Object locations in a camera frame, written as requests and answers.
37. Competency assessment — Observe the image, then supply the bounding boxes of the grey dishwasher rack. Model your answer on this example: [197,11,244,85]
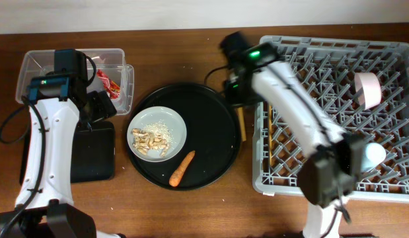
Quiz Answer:
[252,36,409,203]

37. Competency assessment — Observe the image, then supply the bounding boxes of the white bowl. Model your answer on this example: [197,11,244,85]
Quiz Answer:
[354,73,382,110]

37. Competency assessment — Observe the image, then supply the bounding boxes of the clear plastic bin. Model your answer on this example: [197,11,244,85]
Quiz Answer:
[15,48,134,116]

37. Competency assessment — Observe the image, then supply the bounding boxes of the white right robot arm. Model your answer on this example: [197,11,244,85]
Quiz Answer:
[219,32,366,237]

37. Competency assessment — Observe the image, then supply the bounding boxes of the peanut shells food scraps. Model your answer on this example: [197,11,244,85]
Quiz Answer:
[131,120,172,158]

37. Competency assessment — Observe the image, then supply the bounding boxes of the wooden chopstick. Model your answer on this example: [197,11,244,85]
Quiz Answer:
[237,107,246,141]
[268,104,274,167]

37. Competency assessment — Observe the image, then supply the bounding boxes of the grey plate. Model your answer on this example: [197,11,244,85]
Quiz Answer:
[127,106,187,163]

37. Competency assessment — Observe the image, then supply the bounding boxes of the orange carrot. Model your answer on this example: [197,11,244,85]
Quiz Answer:
[169,151,196,187]

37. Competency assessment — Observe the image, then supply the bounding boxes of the round black tray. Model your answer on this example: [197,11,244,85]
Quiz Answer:
[126,83,242,190]

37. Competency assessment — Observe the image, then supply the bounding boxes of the black rectangular tray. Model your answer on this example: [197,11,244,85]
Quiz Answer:
[71,121,115,183]

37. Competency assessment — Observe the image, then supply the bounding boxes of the light blue cup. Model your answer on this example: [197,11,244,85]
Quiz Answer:
[361,143,387,173]

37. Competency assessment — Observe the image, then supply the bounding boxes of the red snack wrapper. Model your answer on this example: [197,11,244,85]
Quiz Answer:
[96,69,120,99]

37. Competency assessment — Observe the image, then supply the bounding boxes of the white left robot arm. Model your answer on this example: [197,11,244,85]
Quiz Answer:
[0,73,114,237]

